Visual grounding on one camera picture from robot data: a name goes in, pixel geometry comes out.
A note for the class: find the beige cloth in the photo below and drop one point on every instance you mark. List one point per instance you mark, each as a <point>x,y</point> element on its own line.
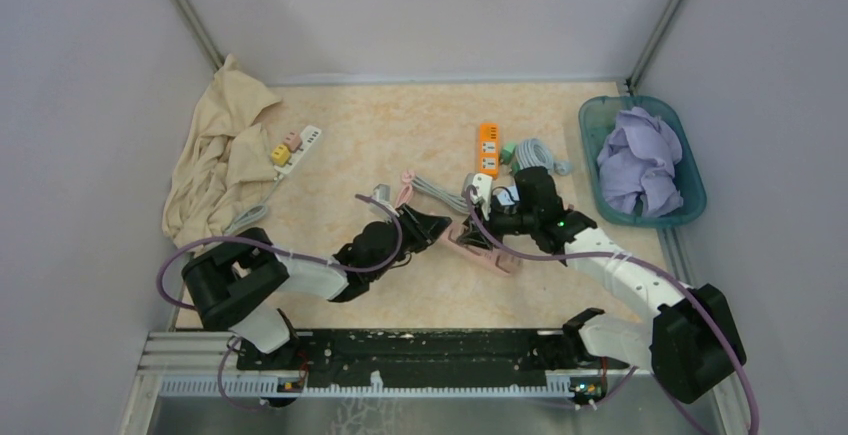
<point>224,170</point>

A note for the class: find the teal plastic basket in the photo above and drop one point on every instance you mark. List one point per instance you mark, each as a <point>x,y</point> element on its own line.
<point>597,119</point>

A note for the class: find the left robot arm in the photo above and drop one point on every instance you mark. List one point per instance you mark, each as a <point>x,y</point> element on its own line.
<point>230,283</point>

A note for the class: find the lavender cloth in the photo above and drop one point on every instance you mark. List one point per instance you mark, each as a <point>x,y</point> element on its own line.
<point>637,165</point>

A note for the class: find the orange power strip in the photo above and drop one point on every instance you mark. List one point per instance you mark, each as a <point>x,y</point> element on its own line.
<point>488,157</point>

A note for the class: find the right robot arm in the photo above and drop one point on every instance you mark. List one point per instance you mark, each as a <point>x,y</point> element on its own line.
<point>685,336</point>

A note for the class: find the pink charger on white strip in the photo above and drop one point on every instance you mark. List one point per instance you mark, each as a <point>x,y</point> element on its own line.
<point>292,141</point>

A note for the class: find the round light blue power socket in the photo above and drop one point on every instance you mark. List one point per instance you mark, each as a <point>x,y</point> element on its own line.
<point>507,196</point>

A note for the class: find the pink power strip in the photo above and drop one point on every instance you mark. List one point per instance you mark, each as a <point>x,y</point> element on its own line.
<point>494,260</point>

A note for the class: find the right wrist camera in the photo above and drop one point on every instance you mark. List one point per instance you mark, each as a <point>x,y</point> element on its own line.
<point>478,189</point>

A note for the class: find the yellow USB charger plug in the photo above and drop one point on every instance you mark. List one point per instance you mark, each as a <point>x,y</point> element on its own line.
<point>280,155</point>

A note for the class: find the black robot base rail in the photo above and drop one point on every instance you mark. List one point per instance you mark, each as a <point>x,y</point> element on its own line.
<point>420,359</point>

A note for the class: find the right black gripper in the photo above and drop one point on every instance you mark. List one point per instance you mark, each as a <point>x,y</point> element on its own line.
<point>474,234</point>

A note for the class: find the white power strip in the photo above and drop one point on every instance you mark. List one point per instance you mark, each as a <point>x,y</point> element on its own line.
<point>310,136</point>

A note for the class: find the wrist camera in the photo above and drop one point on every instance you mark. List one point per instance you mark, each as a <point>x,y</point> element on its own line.
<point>478,189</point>
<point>382,206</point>

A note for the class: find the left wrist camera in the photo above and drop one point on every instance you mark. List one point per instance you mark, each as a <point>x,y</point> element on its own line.
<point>382,206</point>

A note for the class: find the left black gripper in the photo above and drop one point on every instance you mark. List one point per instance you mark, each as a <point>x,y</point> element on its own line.
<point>425,229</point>

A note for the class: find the green USB charger plug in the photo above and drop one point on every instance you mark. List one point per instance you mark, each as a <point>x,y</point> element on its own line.
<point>507,153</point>

